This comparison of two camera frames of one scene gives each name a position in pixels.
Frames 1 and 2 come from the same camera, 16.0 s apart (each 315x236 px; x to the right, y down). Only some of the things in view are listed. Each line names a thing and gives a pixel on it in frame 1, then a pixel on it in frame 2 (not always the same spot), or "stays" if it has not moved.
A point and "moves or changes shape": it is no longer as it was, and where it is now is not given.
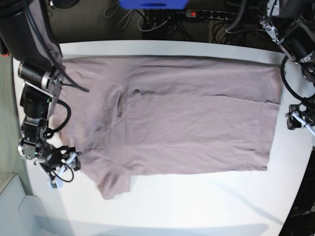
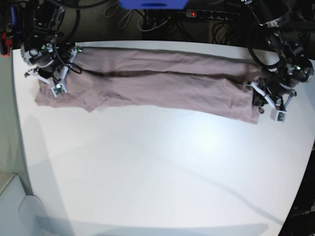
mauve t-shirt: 131,116 moves or changes shape
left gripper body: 31,149 to 46,51
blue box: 153,4 stays
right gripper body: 310,112 to 279,85
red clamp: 4,51 stays
